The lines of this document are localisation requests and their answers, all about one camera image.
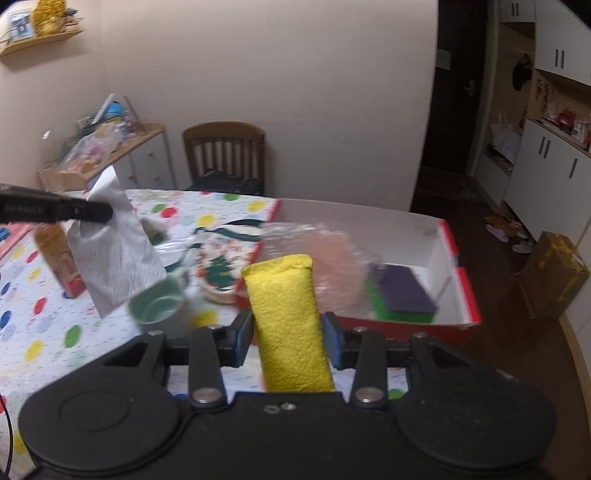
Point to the wooden chair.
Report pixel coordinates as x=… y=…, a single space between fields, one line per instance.
x=221 y=131

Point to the dark doormat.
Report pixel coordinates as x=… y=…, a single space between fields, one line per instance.
x=445 y=189

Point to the clear plastic bag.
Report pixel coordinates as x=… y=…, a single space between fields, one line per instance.
x=295 y=235

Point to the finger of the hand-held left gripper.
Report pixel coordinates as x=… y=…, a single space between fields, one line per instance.
x=87 y=211

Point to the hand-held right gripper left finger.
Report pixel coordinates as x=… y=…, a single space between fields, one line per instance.
x=241 y=341

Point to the white slipper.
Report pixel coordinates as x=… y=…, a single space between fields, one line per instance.
x=497 y=233
x=523 y=247

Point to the black hanging bag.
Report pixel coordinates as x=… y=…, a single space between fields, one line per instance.
x=521 y=74

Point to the pink cloth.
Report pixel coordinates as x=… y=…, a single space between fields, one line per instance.
x=11 y=244

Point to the wooden wall shelf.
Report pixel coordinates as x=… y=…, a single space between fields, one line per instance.
x=46 y=40

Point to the christmas print bag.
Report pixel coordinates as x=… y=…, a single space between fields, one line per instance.
x=221 y=272

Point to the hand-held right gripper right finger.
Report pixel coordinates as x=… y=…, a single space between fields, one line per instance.
x=331 y=344

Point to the orange drink bottle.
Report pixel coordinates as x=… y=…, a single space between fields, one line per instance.
x=55 y=258

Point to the small photo frame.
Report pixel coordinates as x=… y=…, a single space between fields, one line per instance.
x=21 y=25

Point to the plastic bag of snacks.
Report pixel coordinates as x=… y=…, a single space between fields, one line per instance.
x=87 y=152

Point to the red shoe box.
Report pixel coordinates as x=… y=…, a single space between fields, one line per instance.
x=369 y=221

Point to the white wooden cabinet unit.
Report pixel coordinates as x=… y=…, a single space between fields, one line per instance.
x=563 y=27

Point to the green ceramic cup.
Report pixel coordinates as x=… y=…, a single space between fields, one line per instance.
x=157 y=304

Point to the white tote bag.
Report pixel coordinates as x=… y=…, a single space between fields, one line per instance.
x=505 y=141

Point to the brown plush slipper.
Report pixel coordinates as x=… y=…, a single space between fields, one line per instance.
x=508 y=226

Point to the brown cardboard box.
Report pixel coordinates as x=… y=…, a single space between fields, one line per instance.
x=549 y=277

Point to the pink mesh bath pouf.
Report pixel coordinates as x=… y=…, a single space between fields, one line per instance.
x=337 y=258

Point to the purple green sponge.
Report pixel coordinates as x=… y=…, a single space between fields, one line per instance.
x=406 y=290

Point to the yellow sponge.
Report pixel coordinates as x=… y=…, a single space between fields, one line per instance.
x=286 y=323

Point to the balloon print tablecloth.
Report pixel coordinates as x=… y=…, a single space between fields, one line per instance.
x=46 y=323

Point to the dark entrance door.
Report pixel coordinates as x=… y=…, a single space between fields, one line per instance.
x=457 y=138

